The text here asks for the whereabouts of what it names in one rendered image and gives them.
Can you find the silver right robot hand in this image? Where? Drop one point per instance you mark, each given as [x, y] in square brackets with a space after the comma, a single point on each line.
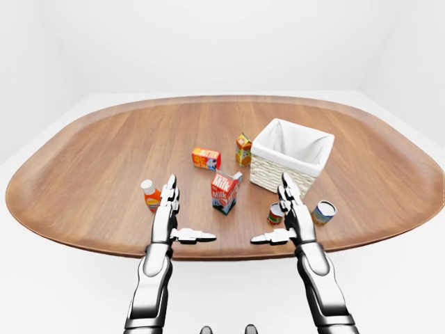
[299, 222]

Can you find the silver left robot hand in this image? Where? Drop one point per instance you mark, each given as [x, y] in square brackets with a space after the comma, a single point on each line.
[163, 222]

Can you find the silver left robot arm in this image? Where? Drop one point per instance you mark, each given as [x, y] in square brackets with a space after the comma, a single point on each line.
[149, 288]

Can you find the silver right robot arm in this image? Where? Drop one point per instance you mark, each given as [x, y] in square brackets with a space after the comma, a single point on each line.
[321, 288]

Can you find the red tomato sauce tin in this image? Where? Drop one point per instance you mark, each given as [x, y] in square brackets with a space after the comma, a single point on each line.
[275, 214]

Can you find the orange sauce bottle white cap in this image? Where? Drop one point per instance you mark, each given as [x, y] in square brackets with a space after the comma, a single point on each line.
[151, 196]

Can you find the white lined wicker basket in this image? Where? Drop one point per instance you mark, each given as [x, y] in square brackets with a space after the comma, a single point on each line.
[290, 153]

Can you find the blue and yellow tin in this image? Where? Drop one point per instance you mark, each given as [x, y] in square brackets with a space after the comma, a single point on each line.
[323, 213]

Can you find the red milk carton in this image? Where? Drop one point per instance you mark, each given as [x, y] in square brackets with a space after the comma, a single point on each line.
[225, 191]

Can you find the red butter box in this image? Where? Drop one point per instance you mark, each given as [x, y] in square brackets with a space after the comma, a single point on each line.
[206, 158]

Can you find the orange juice carton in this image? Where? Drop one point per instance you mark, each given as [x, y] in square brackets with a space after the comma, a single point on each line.
[243, 150]

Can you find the small dark rounded shape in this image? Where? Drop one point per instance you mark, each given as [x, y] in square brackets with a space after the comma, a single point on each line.
[206, 330]
[250, 329]

